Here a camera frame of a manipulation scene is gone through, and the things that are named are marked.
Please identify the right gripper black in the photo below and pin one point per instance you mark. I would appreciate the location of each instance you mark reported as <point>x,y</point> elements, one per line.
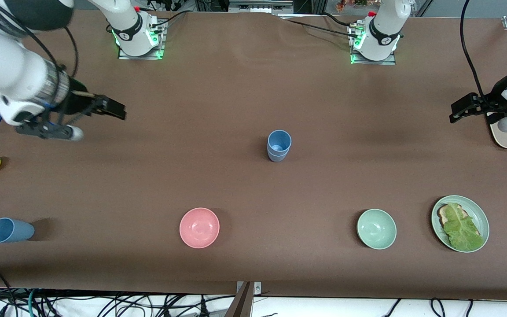
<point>76,100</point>

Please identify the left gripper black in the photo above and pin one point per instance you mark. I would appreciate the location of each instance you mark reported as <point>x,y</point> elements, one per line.
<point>492,99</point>

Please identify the blue plastic cup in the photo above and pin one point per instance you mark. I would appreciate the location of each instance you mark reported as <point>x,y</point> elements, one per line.
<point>280,137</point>
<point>13,230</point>
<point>277,158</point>

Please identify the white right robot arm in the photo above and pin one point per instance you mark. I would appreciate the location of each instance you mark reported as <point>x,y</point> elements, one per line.
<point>7,66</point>

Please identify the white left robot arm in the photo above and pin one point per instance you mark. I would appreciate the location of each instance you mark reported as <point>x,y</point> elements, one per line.
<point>385,26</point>

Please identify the light green plate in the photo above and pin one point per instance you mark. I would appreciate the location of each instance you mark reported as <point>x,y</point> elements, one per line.
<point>478,215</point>

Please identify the toasted bread slice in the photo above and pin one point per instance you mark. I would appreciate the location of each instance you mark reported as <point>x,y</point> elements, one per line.
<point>443,214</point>

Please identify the green lettuce leaf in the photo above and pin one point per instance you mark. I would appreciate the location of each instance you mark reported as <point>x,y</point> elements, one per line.
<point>462,231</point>

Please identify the light green bowl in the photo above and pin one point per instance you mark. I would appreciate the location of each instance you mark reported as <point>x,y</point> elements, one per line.
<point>376,229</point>

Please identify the pink bowl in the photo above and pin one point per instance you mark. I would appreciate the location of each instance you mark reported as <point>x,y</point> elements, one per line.
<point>199,228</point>

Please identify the grey metal box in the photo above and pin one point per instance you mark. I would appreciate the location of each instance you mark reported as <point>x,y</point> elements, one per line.
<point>260,6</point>

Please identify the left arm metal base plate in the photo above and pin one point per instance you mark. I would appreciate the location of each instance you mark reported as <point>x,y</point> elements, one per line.
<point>372,62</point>

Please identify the silver table bracket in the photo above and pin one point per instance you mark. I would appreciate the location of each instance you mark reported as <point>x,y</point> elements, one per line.
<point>257,288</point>

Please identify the dark support post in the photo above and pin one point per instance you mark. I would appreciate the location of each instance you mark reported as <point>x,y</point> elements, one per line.
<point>241,304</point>

